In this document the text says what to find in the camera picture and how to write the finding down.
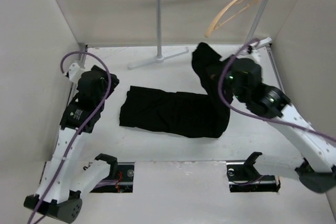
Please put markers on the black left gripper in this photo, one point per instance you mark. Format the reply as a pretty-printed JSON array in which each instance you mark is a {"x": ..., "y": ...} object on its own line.
[{"x": 114, "y": 82}]

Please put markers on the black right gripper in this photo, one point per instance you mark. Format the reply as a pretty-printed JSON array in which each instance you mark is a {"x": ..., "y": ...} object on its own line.
[{"x": 228, "y": 67}]

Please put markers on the black trousers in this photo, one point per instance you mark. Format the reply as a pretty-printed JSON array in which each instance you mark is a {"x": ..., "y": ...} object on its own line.
[{"x": 182, "y": 113}]

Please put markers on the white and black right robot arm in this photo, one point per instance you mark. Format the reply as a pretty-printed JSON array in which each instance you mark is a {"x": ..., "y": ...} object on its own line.
[{"x": 316, "y": 167}]

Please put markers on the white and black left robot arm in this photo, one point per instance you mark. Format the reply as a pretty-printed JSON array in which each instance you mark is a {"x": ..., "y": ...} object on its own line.
[{"x": 60, "y": 192}]

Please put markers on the beige plastic hanger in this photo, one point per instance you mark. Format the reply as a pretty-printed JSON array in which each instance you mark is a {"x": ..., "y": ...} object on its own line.
[{"x": 228, "y": 12}]

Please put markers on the white and silver clothes rack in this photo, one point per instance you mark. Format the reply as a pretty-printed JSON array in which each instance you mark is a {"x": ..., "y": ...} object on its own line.
[{"x": 179, "y": 23}]

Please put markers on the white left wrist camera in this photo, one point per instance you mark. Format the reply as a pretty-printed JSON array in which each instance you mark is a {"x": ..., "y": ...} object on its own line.
[{"x": 74, "y": 72}]

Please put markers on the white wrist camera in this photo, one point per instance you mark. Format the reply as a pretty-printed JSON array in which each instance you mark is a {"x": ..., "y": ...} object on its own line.
[
  {"x": 74, "y": 72},
  {"x": 253, "y": 54}
]

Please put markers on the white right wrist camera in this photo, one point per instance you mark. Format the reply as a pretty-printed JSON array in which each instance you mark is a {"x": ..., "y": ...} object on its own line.
[{"x": 253, "y": 54}]

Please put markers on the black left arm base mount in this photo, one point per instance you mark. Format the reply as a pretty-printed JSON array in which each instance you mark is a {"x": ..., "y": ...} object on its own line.
[{"x": 122, "y": 182}]

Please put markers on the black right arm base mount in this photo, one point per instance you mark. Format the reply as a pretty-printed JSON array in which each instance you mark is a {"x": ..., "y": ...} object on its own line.
[{"x": 245, "y": 179}]

